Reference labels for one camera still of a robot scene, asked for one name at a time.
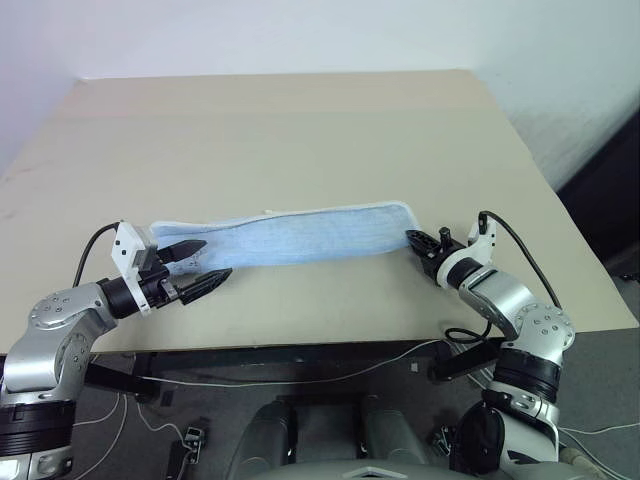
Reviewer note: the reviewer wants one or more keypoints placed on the light blue towel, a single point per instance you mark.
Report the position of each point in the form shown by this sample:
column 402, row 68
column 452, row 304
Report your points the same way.
column 310, row 237

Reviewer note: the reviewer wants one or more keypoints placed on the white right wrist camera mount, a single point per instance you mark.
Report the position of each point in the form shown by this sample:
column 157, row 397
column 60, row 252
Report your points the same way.
column 481, row 246

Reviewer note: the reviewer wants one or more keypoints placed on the black table frame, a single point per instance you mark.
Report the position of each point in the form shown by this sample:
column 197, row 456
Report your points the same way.
column 225, row 362

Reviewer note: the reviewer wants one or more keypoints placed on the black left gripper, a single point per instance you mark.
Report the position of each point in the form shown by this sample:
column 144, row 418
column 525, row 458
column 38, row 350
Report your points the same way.
column 157, row 287

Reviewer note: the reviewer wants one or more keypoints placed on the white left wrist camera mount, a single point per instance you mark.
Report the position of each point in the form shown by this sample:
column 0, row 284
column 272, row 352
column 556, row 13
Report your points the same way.
column 126, row 247

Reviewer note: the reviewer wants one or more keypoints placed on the dark grey rounded shape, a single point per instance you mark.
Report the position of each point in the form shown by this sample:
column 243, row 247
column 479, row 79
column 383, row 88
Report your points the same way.
column 265, row 435
column 395, row 430

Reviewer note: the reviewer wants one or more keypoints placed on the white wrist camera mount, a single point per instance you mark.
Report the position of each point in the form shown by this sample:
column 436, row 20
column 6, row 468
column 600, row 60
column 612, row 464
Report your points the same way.
column 481, row 246
column 126, row 247

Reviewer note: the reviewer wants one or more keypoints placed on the dark cabinet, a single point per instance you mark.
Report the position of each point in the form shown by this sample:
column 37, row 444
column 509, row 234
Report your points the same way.
column 605, row 200

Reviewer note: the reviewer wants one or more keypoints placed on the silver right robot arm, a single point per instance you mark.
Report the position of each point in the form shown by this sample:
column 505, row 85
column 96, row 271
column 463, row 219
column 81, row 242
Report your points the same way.
column 530, row 320

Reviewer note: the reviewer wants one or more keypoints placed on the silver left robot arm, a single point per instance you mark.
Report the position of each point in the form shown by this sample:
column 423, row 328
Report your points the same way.
column 55, row 345

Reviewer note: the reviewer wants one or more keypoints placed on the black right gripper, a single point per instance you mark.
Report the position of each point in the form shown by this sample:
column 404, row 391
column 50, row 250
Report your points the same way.
column 446, row 246

